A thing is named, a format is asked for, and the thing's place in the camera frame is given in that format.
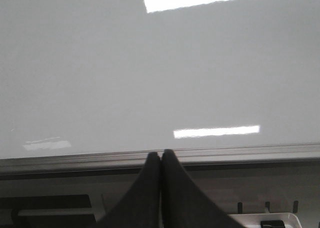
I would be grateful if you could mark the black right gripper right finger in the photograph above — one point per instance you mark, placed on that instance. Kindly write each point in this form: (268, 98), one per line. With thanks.
(183, 203)

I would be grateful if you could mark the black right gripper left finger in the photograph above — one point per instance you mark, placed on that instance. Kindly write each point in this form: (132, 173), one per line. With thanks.
(139, 207)

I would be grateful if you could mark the white plastic marker tray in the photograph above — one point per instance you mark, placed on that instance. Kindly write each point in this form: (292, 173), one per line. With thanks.
(255, 219)

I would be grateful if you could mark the black and orange eraser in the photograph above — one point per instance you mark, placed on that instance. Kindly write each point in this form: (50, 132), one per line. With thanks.
(272, 224)

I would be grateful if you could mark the white whiteboard with aluminium frame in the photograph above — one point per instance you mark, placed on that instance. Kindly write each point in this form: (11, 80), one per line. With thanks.
(93, 84)

